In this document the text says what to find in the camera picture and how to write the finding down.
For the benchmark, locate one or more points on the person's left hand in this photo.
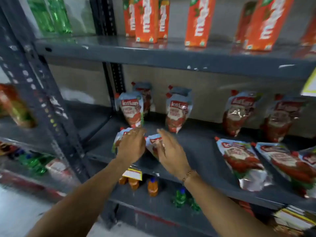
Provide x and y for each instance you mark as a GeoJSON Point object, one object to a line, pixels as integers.
{"type": "Point", "coordinates": [130, 148]}

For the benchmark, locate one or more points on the person's right hand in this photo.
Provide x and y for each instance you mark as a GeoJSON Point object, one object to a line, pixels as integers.
{"type": "Point", "coordinates": [172, 155]}

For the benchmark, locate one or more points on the person's right thumb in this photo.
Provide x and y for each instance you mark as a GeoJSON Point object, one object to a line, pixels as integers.
{"type": "Point", "coordinates": [160, 149]}

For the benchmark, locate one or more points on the person's left fingers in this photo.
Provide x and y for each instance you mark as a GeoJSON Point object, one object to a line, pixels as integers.
{"type": "Point", "coordinates": [137, 132]}

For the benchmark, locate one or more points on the red ketchup spout pouch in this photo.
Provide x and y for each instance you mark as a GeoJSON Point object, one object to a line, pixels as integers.
{"type": "Point", "coordinates": [151, 144]}
{"type": "Point", "coordinates": [118, 138]}

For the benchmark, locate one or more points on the person's right forearm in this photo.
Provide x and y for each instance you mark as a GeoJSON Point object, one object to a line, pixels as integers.
{"type": "Point", "coordinates": [222, 209]}

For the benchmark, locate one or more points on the person's left forearm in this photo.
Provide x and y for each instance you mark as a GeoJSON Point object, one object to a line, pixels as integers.
{"type": "Point", "coordinates": [81, 202]}

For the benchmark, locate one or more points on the yellow shelf price label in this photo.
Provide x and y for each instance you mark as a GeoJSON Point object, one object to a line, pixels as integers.
{"type": "Point", "coordinates": [311, 86]}
{"type": "Point", "coordinates": [132, 174]}

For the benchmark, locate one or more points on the small orange drink bottle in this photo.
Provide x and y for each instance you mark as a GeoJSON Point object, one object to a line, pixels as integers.
{"type": "Point", "coordinates": [122, 180]}
{"type": "Point", "coordinates": [134, 183]}
{"type": "Point", "coordinates": [152, 187]}

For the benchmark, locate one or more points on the small green drink bottle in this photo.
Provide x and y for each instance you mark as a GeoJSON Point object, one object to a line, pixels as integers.
{"type": "Point", "coordinates": [180, 197]}
{"type": "Point", "coordinates": [194, 205]}

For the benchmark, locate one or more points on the row of red ketchup pouches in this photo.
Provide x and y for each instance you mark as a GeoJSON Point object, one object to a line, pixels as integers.
{"type": "Point", "coordinates": [244, 165]}

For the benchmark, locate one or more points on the grey metal shelving rack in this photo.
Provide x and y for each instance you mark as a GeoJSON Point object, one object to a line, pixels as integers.
{"type": "Point", "coordinates": [197, 57]}

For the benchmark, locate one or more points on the cluster of small green bottles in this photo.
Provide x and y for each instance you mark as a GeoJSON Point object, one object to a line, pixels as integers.
{"type": "Point", "coordinates": [34, 161]}

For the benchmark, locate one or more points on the orange green snack packet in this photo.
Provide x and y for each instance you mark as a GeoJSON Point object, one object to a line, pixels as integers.
{"type": "Point", "coordinates": [17, 108]}

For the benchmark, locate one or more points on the row of orange juice cartons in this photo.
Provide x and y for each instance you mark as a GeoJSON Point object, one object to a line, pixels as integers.
{"type": "Point", "coordinates": [200, 22]}

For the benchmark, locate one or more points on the green plastic bottle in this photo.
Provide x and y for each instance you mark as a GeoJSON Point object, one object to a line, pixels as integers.
{"type": "Point", "coordinates": [59, 14]}
{"type": "Point", "coordinates": [40, 14]}

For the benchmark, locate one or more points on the stack of flat printed packets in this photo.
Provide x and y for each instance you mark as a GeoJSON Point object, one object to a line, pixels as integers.
{"type": "Point", "coordinates": [293, 220]}

